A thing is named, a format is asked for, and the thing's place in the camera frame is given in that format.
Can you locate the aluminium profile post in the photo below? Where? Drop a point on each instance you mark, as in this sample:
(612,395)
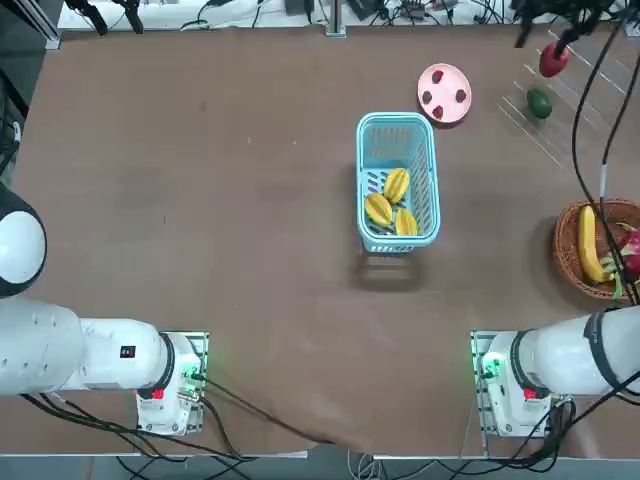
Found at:
(335,20)

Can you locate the pink round plate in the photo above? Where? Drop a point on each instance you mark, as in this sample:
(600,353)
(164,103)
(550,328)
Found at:
(445,95)

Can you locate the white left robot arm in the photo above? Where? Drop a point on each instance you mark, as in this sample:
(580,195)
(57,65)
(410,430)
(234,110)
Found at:
(50,350)

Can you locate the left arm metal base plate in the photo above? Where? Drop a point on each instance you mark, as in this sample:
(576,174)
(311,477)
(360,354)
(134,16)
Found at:
(200,345)

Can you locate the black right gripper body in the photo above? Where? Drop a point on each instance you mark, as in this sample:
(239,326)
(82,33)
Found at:
(575,6)

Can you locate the yellow banana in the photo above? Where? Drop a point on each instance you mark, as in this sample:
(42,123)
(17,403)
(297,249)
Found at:
(587,240)

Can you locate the brown wicker basket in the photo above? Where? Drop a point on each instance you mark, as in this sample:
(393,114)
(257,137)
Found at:
(567,250)

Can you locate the red apple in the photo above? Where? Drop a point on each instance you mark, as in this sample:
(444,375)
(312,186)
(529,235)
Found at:
(550,64)

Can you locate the pink dragon fruit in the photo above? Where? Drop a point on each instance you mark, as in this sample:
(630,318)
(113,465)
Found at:
(632,250)

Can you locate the black stand leg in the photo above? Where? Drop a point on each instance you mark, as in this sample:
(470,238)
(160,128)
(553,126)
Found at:
(95,17)
(132,17)

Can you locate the blue plastic basket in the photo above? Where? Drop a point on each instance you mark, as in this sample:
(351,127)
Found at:
(395,117)

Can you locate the green avocado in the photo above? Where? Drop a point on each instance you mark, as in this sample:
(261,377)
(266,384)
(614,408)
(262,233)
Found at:
(539,103)

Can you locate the aluminium corner profile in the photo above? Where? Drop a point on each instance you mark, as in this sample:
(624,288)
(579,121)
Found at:
(50,40)

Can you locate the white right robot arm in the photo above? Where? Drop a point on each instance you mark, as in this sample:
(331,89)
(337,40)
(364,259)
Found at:
(560,355)

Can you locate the yellow star fruit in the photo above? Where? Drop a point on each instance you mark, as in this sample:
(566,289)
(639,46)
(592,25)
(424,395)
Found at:
(396,184)
(406,221)
(378,209)

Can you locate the clear acrylic display stand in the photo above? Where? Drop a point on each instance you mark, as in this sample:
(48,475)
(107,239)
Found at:
(560,95)

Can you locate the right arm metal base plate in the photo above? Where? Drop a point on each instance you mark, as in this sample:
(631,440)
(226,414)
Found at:
(480,420)

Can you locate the red strawberry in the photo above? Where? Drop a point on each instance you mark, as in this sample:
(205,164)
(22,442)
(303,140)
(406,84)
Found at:
(462,94)
(427,96)
(439,112)
(438,76)

